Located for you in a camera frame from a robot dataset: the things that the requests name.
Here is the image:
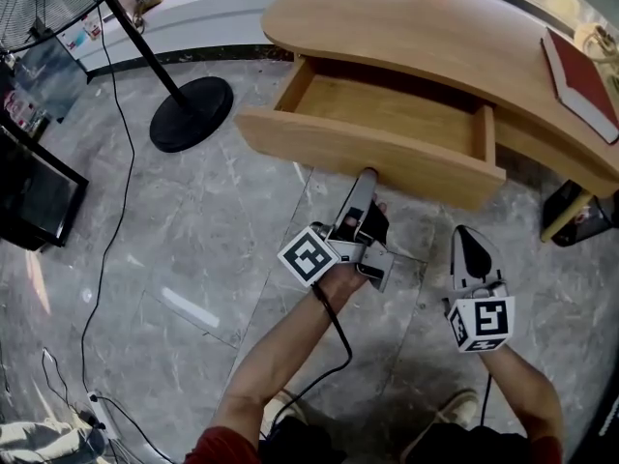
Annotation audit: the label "person's right forearm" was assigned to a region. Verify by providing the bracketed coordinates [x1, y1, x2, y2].
[476, 342, 566, 447]

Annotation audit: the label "brass padlock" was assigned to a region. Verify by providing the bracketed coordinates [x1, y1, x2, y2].
[132, 0, 166, 34]

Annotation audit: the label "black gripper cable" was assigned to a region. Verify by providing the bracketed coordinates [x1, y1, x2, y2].
[259, 281, 353, 442]
[480, 373, 493, 427]

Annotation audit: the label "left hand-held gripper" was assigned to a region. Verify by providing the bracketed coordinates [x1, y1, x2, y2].
[277, 167, 396, 293]

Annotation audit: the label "red hardcover book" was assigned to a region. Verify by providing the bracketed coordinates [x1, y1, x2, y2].
[540, 27, 619, 145]

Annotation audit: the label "person's right shoe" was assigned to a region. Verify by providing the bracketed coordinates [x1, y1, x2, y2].
[399, 388, 480, 464]

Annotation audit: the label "person's shoe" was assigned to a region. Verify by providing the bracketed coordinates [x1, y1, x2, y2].
[399, 388, 480, 464]
[262, 388, 311, 437]

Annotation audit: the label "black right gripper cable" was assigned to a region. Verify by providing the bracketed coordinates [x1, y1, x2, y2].
[480, 373, 493, 427]

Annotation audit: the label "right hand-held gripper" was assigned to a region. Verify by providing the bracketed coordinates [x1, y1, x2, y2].
[444, 224, 516, 355]

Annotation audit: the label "wooden drawer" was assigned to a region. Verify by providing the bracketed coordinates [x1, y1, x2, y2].
[233, 54, 508, 212]

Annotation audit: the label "white power strip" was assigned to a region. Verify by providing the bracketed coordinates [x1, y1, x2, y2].
[85, 391, 119, 440]

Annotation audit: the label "black box under table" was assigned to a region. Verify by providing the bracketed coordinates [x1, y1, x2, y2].
[541, 179, 616, 248]

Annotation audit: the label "dark picture board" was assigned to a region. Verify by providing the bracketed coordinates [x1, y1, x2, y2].
[13, 40, 89, 121]

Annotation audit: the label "person's left forearm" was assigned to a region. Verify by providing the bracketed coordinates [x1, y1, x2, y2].
[210, 267, 369, 437]

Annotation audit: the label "black framed screen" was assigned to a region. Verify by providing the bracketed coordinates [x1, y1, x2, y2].
[0, 122, 91, 252]

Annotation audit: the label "wooden coffee table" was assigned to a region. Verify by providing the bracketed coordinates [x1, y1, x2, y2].
[260, 0, 619, 244]

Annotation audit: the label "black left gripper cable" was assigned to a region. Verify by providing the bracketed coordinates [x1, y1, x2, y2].
[259, 281, 353, 442]

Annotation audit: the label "person's left shoe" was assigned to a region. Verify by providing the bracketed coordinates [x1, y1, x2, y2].
[262, 388, 311, 437]

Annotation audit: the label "black fan power cable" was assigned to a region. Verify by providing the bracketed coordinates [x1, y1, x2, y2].
[79, 5, 136, 395]

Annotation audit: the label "white labelled box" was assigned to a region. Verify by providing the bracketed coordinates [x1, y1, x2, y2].
[54, 13, 106, 61]

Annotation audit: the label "black standing fan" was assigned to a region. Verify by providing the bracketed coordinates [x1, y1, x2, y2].
[0, 0, 235, 155]

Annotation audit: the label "person's black shorts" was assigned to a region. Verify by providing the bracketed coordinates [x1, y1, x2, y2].
[258, 414, 533, 464]

